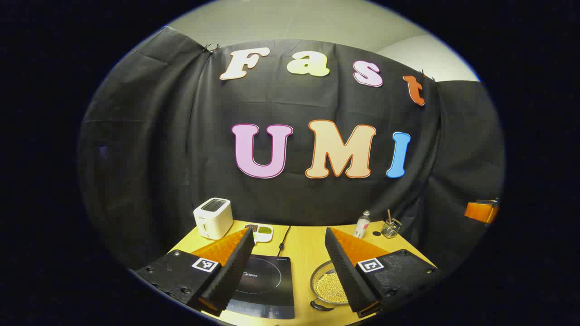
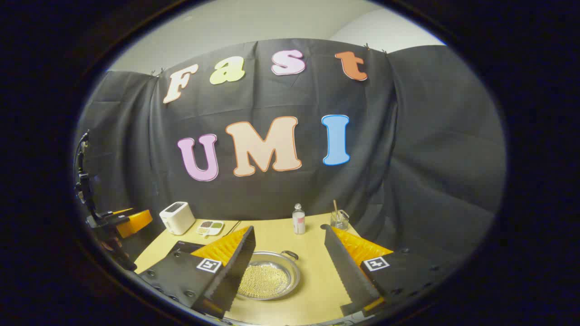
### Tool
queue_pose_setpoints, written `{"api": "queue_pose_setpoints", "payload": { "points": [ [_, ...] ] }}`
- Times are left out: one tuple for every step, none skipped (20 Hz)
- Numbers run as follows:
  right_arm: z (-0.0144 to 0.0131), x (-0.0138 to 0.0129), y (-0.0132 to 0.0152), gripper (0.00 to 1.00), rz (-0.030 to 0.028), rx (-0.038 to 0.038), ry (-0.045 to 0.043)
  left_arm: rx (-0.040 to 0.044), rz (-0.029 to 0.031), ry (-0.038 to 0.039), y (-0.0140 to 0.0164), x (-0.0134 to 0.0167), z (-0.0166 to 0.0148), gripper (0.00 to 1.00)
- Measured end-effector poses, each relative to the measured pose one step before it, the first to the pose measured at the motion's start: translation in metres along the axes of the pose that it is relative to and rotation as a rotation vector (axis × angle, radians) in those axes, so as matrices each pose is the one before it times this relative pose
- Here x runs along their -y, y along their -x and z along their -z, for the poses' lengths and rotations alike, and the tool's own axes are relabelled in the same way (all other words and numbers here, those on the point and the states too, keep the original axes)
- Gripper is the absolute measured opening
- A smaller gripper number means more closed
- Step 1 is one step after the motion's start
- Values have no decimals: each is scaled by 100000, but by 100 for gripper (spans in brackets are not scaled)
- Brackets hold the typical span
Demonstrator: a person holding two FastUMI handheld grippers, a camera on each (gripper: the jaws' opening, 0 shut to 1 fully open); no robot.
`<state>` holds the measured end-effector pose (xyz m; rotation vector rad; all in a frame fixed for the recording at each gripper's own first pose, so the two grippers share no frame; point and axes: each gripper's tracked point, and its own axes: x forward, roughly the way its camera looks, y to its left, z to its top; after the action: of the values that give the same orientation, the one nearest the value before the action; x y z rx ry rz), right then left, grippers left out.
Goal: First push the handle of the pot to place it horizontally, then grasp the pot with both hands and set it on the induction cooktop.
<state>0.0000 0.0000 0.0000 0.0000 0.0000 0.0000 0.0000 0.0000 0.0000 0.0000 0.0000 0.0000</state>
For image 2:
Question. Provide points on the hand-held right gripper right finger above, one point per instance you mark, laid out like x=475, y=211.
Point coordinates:
x=346, y=271

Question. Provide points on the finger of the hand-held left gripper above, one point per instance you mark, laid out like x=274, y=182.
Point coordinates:
x=136, y=220

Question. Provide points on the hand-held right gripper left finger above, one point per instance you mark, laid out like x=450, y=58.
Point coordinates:
x=233, y=276

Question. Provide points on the pile of yellow soybeans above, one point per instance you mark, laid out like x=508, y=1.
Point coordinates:
x=265, y=280

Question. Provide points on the white toaster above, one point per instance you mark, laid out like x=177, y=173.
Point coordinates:
x=176, y=218

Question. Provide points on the ribbed glass cup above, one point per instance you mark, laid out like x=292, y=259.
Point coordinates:
x=340, y=222

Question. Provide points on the white divided dish of beans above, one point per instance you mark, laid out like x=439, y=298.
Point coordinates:
x=210, y=227

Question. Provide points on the wooden stick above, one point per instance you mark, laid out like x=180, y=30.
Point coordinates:
x=336, y=209

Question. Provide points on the clear bottle with pink label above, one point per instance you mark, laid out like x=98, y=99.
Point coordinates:
x=299, y=222

